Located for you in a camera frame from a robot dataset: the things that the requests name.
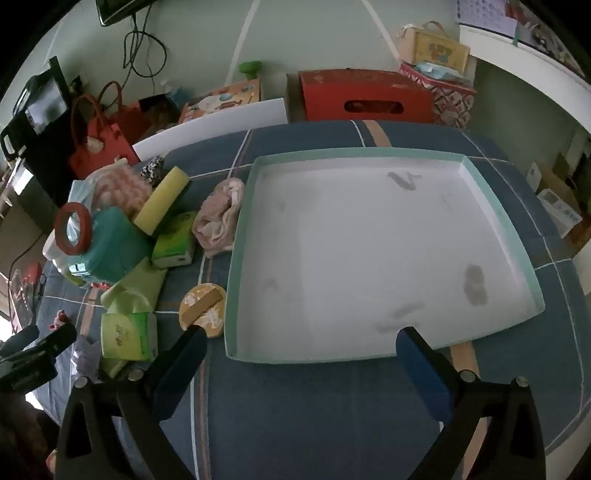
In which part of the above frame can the leopard print scrunchie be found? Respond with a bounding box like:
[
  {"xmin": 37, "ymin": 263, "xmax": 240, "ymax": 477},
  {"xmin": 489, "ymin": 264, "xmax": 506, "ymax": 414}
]
[{"xmin": 140, "ymin": 155, "xmax": 166, "ymax": 188}]

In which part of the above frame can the red ring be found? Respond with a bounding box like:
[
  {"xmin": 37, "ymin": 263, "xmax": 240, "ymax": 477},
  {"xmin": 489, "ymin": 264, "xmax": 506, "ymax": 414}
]
[{"xmin": 54, "ymin": 203, "xmax": 94, "ymax": 256}]

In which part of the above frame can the white shelf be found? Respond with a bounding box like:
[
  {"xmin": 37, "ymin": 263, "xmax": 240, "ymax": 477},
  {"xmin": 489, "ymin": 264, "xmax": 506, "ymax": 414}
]
[{"xmin": 459, "ymin": 25, "xmax": 591, "ymax": 139}]

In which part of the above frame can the teal wipes pack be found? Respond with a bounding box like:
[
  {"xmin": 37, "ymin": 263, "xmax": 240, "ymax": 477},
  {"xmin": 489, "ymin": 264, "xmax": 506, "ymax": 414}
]
[{"xmin": 67, "ymin": 206, "xmax": 154, "ymax": 283}]

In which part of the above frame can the pink cloth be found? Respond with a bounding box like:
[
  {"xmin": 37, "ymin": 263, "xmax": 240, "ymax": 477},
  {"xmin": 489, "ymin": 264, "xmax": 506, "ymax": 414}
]
[{"xmin": 191, "ymin": 178, "xmax": 245, "ymax": 258}]

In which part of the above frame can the purple cloth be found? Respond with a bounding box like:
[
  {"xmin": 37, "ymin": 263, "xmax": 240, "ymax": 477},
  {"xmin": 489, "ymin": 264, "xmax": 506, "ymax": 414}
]
[{"xmin": 69, "ymin": 336, "xmax": 102, "ymax": 384}]

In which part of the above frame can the light blue wipes pack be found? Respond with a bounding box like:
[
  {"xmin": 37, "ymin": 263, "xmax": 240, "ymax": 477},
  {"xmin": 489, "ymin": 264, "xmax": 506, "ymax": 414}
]
[{"xmin": 413, "ymin": 61, "xmax": 467, "ymax": 81}]

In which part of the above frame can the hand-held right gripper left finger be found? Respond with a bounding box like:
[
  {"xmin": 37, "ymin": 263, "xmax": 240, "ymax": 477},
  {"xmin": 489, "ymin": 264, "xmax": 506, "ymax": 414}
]
[{"xmin": 54, "ymin": 325, "xmax": 208, "ymax": 480}]

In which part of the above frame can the black cable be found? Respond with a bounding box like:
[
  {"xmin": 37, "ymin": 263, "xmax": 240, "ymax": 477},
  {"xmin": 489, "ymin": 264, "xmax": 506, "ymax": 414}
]
[{"xmin": 122, "ymin": 0, "xmax": 167, "ymax": 79}]

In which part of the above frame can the dark red tote bag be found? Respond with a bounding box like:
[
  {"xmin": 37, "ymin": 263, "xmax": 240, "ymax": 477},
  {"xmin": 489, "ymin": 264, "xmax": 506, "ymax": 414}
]
[{"xmin": 97, "ymin": 80, "xmax": 155, "ymax": 139}]

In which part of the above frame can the green tissue pack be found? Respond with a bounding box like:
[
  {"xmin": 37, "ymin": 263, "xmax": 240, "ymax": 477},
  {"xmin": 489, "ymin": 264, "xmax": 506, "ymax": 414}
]
[
  {"xmin": 100, "ymin": 312, "xmax": 158, "ymax": 362},
  {"xmin": 151, "ymin": 211, "xmax": 198, "ymax": 269}
]

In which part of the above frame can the yellow sponge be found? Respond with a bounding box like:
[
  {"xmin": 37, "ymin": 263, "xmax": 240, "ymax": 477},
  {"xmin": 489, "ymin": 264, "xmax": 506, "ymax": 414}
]
[{"xmin": 133, "ymin": 166, "xmax": 191, "ymax": 237}]

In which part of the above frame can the wall calendar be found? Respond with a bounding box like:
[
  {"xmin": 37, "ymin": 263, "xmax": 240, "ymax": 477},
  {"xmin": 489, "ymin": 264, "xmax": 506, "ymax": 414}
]
[{"xmin": 455, "ymin": 0, "xmax": 518, "ymax": 38}]

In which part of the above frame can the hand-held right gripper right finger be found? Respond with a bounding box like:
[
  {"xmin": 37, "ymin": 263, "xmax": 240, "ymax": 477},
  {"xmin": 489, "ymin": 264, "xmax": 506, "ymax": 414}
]
[{"xmin": 396, "ymin": 325, "xmax": 548, "ymax": 480}]

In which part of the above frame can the pink striped fuzzy sock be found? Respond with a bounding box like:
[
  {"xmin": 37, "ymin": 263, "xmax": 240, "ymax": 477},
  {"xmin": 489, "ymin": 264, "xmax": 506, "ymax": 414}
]
[{"xmin": 90, "ymin": 163, "xmax": 155, "ymax": 220}]

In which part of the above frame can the red white patterned box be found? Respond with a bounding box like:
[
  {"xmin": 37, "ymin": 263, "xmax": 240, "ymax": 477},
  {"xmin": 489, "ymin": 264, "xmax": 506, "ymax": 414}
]
[{"xmin": 399, "ymin": 62, "xmax": 477, "ymax": 130}]

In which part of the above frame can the white printed carton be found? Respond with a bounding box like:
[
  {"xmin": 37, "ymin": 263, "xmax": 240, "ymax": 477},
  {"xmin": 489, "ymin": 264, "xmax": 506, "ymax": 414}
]
[{"xmin": 537, "ymin": 188, "xmax": 584, "ymax": 238}]

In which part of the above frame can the black cabinet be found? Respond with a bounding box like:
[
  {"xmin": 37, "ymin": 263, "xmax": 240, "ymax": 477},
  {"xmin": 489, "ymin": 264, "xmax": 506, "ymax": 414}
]
[{"xmin": 18, "ymin": 124, "xmax": 88, "ymax": 208}]

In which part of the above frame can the black glossy appliance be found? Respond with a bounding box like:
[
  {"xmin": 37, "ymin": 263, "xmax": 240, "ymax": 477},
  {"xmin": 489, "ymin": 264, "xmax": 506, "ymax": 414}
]
[{"xmin": 0, "ymin": 56, "xmax": 71, "ymax": 162}]

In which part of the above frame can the mint shallow cardboard box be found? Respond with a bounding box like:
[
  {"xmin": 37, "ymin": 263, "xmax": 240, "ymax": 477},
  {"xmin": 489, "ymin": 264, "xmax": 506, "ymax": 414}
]
[{"xmin": 224, "ymin": 147, "xmax": 546, "ymax": 365}]

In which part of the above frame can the black wall monitor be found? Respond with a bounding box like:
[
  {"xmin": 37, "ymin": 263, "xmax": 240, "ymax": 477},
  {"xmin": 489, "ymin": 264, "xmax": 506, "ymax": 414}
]
[{"xmin": 95, "ymin": 0, "xmax": 155, "ymax": 26}]

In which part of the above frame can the red cardboard box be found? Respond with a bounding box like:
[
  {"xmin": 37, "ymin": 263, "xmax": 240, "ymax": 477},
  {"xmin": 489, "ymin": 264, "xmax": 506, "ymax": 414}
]
[{"xmin": 298, "ymin": 68, "xmax": 435, "ymax": 124}]

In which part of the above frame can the yellow toy case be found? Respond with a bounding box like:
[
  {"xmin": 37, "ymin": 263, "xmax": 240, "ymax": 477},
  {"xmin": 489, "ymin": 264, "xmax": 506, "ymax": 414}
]
[{"xmin": 398, "ymin": 21, "xmax": 471, "ymax": 75}]

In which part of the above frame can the white board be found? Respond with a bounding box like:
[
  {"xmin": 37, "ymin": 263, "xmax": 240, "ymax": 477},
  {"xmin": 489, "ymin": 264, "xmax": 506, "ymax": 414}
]
[{"xmin": 131, "ymin": 97, "xmax": 289, "ymax": 162}]

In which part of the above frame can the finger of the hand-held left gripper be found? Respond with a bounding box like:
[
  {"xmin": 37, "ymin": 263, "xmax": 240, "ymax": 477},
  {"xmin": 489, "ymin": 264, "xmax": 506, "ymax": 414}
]
[
  {"xmin": 34, "ymin": 322, "xmax": 78, "ymax": 361},
  {"xmin": 0, "ymin": 325, "xmax": 40, "ymax": 356}
]

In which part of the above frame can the red felt tote bag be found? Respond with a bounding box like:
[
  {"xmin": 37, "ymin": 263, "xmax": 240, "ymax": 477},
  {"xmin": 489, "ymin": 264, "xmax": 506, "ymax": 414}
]
[{"xmin": 68, "ymin": 93, "xmax": 139, "ymax": 180}]

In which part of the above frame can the light wooden cabinet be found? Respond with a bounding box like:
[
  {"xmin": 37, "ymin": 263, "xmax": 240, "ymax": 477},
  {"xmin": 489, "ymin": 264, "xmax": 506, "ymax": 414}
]
[{"xmin": 0, "ymin": 159, "xmax": 61, "ymax": 278}]

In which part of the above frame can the small teal box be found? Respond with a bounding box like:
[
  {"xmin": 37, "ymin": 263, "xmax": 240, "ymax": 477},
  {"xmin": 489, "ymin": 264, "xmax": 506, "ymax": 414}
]
[{"xmin": 164, "ymin": 85, "xmax": 191, "ymax": 107}]

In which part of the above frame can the light green cloth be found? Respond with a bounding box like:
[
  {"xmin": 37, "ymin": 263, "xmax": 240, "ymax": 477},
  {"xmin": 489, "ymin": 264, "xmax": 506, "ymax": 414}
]
[{"xmin": 100, "ymin": 257, "xmax": 168, "ymax": 315}]

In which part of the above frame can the blue plaid blanket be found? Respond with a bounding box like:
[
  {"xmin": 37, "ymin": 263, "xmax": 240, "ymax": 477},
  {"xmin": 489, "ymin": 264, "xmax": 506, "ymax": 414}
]
[{"xmin": 34, "ymin": 119, "xmax": 591, "ymax": 480}]

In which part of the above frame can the orange puzzle box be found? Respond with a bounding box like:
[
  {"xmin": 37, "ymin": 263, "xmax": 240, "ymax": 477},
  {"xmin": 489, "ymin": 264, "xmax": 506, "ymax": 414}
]
[{"xmin": 178, "ymin": 78, "xmax": 262, "ymax": 124}]

